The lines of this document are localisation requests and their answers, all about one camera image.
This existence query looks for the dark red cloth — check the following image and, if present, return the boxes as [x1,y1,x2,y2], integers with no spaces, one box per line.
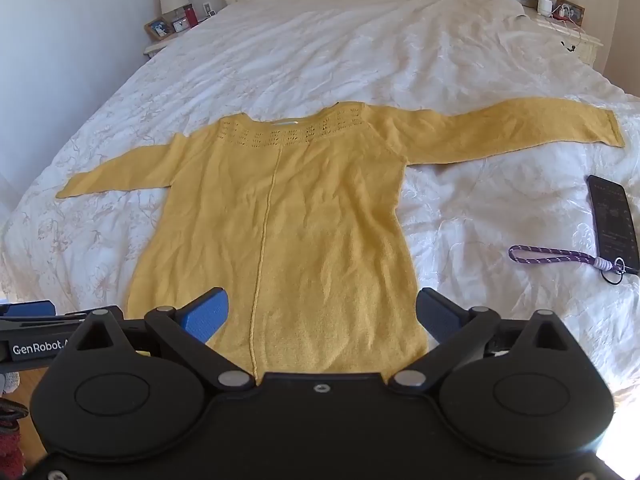
[0,399,27,478]

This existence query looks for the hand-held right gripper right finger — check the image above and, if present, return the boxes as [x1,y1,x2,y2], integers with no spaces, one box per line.
[390,287,583,392]

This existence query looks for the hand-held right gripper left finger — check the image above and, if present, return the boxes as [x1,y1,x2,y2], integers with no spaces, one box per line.
[55,287,253,392]

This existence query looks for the wooden photo frame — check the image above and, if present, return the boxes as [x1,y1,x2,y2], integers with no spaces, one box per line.
[144,16,176,42]
[554,0,585,27]

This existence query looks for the white embroidered bedspread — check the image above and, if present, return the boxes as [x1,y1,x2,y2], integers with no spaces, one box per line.
[0,0,640,461]

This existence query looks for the black smartphone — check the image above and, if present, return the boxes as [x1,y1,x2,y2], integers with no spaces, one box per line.
[586,175,640,274]

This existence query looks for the yellow knitted sweater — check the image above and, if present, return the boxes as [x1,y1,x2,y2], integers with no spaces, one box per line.
[55,101,626,378]

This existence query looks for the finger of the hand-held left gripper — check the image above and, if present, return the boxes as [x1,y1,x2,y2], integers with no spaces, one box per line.
[0,300,121,332]

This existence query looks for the purple braided lanyard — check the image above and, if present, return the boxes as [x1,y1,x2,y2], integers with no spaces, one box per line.
[508,244,627,284]

